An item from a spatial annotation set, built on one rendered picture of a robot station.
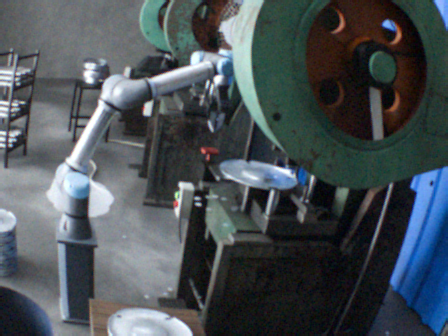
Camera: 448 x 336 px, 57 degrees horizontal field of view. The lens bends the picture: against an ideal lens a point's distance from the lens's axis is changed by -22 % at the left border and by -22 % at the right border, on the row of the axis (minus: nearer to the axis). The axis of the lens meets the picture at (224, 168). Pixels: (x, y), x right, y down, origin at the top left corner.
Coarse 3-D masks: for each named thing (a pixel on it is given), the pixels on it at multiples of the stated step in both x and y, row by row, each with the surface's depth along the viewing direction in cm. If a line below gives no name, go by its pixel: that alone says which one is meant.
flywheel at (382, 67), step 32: (352, 0) 136; (384, 0) 139; (320, 32) 138; (352, 32) 140; (416, 32) 145; (320, 64) 141; (352, 64) 139; (384, 64) 132; (416, 64) 150; (352, 96) 148; (416, 96) 154; (352, 128) 151
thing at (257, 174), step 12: (228, 168) 193; (240, 168) 196; (252, 168) 197; (264, 168) 202; (276, 168) 205; (240, 180) 181; (252, 180) 185; (264, 180) 187; (276, 180) 190; (288, 180) 193
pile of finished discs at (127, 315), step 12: (120, 312) 155; (132, 312) 157; (144, 312) 159; (156, 312) 161; (108, 324) 145; (120, 324) 148; (132, 324) 150; (144, 324) 151; (156, 324) 153; (168, 324) 156; (180, 324) 157
